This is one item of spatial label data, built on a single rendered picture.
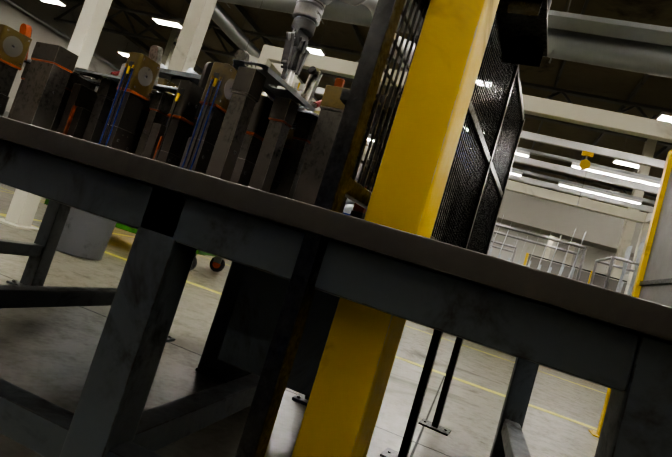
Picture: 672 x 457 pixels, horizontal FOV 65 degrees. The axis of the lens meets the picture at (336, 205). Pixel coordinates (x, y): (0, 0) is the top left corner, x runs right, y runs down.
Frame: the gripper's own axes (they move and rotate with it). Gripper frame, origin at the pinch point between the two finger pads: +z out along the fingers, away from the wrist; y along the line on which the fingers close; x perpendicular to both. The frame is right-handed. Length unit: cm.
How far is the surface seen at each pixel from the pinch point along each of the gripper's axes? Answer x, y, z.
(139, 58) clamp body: 38.3, -21.8, 7.9
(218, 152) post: -15, -40, 33
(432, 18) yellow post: -60, -53, 3
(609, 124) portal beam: -104, 604, -220
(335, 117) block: -28.8, -16.6, 13.1
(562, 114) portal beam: -45, 597, -221
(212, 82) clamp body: 6.0, -25.1, 12.3
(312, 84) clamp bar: -0.4, 15.5, -5.7
